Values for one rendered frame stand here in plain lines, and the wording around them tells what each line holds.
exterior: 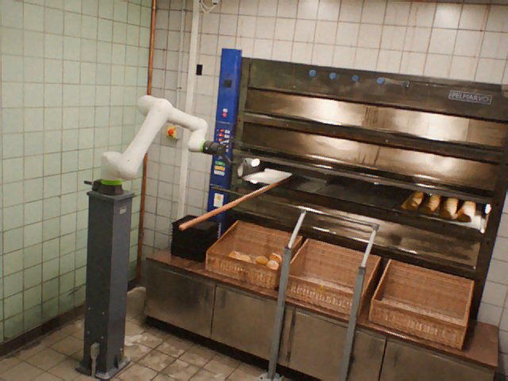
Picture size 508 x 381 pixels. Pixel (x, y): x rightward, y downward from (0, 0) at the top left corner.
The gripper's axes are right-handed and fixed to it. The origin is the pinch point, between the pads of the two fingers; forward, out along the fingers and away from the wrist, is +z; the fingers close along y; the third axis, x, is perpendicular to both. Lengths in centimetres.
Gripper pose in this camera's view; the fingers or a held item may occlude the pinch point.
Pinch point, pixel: (240, 153)
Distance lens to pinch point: 324.4
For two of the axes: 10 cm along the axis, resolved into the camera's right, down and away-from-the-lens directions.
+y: -1.1, 9.6, 2.4
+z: 9.0, 2.0, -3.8
